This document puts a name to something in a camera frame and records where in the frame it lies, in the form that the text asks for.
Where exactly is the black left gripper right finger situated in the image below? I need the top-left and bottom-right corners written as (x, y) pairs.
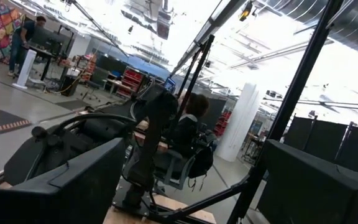
top-left (256, 139), bottom-right (358, 224)

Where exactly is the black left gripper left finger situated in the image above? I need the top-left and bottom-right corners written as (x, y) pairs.
top-left (0, 138), bottom-right (127, 224)

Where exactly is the dark floor mat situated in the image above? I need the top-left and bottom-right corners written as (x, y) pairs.
top-left (54, 98), bottom-right (91, 111)

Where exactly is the black bin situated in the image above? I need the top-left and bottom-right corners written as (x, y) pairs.
top-left (59, 74), bottom-right (80, 97)

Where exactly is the white tower appliance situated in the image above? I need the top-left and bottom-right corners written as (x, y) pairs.
top-left (12, 49), bottom-right (38, 90)

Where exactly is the black office chair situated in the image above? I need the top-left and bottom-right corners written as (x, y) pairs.
top-left (81, 67), bottom-right (110, 103)

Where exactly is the white round column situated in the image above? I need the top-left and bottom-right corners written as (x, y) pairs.
top-left (214, 82), bottom-right (262, 162)

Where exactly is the black desk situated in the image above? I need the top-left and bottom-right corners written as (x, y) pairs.
top-left (26, 26), bottom-right (74, 82)

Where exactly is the person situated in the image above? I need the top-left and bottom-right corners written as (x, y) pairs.
top-left (7, 15), bottom-right (48, 77)
top-left (162, 92), bottom-right (220, 162)

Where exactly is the red storage bin rack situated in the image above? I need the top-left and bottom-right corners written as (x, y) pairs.
top-left (116, 67), bottom-right (145, 98)
top-left (214, 110), bottom-right (232, 138)

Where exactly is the grey chair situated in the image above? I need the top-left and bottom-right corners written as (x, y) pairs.
top-left (152, 146), bottom-right (198, 191)

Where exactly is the black backpack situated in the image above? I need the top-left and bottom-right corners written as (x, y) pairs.
top-left (187, 130), bottom-right (219, 192)

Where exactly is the colourful patterned quilt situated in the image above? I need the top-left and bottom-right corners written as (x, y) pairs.
top-left (0, 2), bottom-right (24, 65)

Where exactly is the blue screen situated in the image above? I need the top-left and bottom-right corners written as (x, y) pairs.
top-left (163, 77), bottom-right (177, 93)

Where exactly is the yellow ceiling spotlight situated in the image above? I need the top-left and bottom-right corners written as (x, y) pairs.
top-left (238, 1), bottom-right (254, 22)

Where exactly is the black aluminium table frame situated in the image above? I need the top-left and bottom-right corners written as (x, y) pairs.
top-left (157, 0), bottom-right (344, 224)

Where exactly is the silver ventilation duct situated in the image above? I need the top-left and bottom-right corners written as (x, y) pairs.
top-left (259, 0), bottom-right (358, 57)

